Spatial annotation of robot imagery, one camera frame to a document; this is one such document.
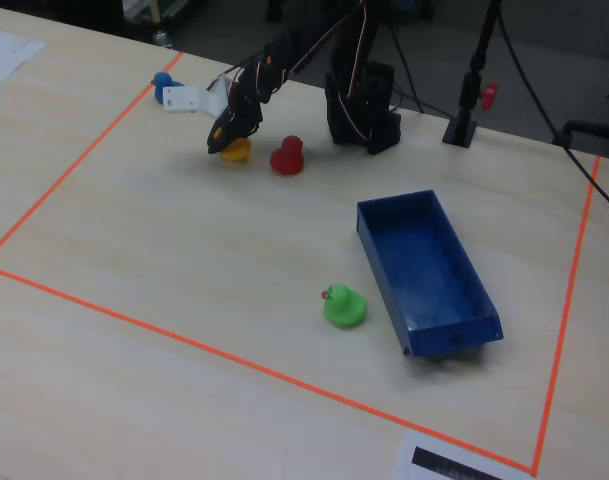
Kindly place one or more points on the blue rubber duck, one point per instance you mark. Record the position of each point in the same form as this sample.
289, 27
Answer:
161, 82

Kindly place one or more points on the white paper with black bar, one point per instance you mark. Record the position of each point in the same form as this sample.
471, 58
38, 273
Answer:
449, 462

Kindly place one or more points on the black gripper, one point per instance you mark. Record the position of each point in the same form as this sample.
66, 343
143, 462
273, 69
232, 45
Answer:
232, 123

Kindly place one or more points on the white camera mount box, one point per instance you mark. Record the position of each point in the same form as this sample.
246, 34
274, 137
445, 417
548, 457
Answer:
184, 97

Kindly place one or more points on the red rubber duck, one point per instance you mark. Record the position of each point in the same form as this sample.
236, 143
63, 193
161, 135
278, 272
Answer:
286, 160

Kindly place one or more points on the green rubber duck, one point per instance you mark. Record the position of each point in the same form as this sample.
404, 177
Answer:
344, 307

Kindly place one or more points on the white printed paper sheet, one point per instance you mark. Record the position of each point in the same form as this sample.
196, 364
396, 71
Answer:
4, 55

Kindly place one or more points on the yellow rubber duck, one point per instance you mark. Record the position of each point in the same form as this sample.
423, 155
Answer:
238, 153

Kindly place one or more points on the orange tape strip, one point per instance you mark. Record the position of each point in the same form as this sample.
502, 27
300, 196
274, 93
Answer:
264, 370
84, 150
566, 310

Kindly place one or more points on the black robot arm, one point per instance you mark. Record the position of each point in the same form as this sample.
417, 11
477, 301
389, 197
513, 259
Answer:
379, 95

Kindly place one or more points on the blue plastic box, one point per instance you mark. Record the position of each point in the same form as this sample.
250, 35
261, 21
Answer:
429, 270

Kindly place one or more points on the red clamp knob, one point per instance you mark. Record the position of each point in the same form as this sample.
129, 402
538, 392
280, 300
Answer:
490, 95

